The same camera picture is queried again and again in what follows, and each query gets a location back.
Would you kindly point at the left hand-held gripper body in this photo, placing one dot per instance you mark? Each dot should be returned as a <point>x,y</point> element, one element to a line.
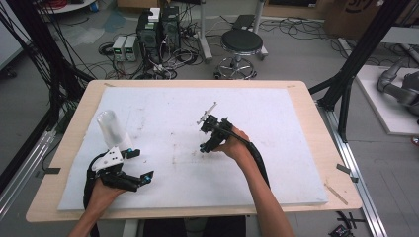
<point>110,161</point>

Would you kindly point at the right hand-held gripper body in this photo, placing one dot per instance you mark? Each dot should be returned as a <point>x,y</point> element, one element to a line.
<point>220,126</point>

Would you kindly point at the stack of clear plastic cups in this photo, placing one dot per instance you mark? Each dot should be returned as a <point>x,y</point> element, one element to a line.
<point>113,131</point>

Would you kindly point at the person's right hand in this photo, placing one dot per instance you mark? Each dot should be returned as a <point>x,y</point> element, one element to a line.
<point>235,146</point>

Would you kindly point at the person's left hand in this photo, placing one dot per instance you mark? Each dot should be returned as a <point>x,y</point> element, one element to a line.
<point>102,197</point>

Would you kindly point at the white foam board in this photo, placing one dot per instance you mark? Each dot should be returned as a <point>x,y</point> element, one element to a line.
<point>197,184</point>

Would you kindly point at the black tape piece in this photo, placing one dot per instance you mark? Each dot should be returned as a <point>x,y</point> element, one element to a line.
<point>52,171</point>
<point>343,169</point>

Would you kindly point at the person's dark lap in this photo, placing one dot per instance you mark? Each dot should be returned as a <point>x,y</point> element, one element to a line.
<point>214,227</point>

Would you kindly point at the round black stool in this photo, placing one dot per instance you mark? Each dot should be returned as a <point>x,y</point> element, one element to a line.
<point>242,41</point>

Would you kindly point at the wooden table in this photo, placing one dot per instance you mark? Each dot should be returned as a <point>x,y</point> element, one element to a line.
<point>316,98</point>

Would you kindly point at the grey bench power supply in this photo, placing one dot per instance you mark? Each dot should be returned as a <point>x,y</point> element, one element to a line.
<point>119,47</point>
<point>131,47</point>

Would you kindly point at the black computer tower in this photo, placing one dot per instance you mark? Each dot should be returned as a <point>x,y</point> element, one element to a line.
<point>170,28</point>
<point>148,36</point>

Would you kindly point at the small white box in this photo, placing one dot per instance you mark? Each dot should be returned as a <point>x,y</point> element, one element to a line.
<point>154,14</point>

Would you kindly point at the thin wooden stick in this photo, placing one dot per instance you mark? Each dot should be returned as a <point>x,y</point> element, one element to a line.
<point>336,193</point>

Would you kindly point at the white platform board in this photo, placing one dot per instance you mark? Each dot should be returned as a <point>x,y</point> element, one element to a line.
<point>382,108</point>

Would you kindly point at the cardboard box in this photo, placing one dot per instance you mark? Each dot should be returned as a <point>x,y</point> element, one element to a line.
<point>349,16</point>

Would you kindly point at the aluminium rail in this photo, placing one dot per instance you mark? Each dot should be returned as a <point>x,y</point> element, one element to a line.
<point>26,164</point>
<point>355,171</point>

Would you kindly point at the black metal frame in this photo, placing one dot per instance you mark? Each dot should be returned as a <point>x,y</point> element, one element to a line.
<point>359,52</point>
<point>42,59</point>

